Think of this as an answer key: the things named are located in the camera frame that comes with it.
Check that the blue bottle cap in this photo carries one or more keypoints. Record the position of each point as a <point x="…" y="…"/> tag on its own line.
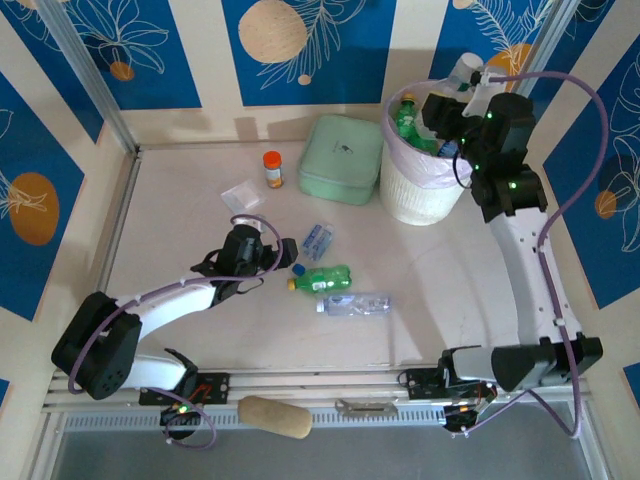
<point x="298" y="270"/>

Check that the translucent white plastic bottle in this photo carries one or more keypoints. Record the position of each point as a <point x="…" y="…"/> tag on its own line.
<point x="469" y="65"/>

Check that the blue-label clear bottle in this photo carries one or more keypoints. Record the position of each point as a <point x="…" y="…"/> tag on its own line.
<point x="316" y="242"/>

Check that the green bottle yellow cap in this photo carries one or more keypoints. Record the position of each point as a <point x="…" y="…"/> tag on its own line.
<point x="407" y="117"/>
<point x="322" y="280"/>

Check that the long clear water bottle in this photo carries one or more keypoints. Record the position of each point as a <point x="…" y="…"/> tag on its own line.
<point x="355" y="305"/>

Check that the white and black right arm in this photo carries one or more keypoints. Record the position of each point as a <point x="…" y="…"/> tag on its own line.
<point x="525" y="270"/>

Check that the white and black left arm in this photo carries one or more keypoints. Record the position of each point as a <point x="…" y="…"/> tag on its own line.
<point x="170" y="302"/>

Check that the pink plastic bin liner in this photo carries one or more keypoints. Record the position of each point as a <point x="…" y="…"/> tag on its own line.
<point x="430" y="172"/>

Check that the white ribbed bin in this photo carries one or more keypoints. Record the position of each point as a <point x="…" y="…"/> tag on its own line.
<point x="420" y="200"/>

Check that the clear plastic bag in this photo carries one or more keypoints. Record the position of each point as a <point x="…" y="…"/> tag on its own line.
<point x="243" y="196"/>

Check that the orange-capped pill bottle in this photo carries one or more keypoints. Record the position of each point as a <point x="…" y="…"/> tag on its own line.
<point x="273" y="172"/>

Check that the mint green zip case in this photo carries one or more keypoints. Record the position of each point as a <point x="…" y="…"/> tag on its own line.
<point x="340" y="160"/>

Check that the small black circuit board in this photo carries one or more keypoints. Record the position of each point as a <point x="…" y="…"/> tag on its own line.
<point x="465" y="417"/>
<point x="177" y="415"/>

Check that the aluminium frame post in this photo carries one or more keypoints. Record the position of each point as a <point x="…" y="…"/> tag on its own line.
<point x="85" y="75"/>
<point x="540" y="50"/>

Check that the aluminium table side rail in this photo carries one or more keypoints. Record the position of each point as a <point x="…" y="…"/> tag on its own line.
<point x="107" y="260"/>

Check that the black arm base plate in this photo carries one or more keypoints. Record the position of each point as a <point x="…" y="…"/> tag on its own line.
<point x="215" y="387"/>
<point x="420" y="385"/>

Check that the aluminium slotted table rail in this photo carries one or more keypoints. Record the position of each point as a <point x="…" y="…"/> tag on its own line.
<point x="320" y="380"/>

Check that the flat metal bracket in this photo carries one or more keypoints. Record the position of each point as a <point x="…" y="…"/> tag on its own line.
<point x="367" y="407"/>

